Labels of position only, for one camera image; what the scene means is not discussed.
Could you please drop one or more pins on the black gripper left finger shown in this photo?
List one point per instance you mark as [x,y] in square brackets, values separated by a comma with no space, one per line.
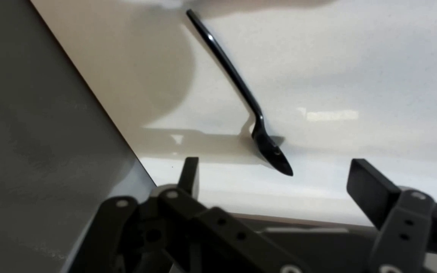
[188,176]

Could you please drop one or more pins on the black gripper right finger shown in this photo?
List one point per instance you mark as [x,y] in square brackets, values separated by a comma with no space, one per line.
[374,192]

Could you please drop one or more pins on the small black plastic spoon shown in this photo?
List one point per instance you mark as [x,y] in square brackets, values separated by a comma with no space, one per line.
[264,142]

